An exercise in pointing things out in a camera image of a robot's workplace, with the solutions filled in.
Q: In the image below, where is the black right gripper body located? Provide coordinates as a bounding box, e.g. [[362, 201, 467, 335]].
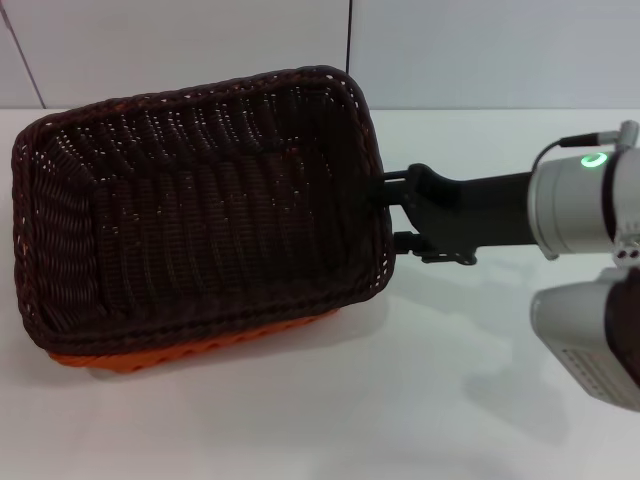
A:
[[405, 162, 540, 262]]

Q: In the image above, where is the dark brown woven basket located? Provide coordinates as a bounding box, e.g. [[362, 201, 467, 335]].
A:
[[10, 63, 399, 357]]

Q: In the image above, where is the orange woven basket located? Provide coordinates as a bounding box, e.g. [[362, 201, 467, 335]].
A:
[[47, 307, 346, 377]]

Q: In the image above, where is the thin black cable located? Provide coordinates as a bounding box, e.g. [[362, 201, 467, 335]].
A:
[[530, 130, 622, 174]]

